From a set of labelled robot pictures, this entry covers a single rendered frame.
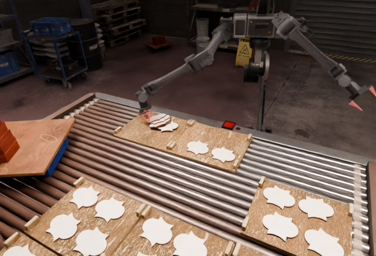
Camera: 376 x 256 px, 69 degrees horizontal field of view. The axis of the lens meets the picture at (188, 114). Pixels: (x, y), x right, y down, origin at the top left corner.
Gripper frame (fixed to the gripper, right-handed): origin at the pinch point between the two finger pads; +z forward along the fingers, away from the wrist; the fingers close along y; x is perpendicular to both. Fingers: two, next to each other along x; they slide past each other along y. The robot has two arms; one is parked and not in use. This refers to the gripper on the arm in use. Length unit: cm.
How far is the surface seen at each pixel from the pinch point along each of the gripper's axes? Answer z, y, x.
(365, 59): 108, 342, -344
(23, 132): -21, -24, 69
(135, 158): 10.6, -33.5, 7.4
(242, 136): 22, -20, -57
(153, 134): 6.7, -14.1, -2.6
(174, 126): 7.0, -8.8, -16.2
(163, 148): 11.6, -28.0, -9.0
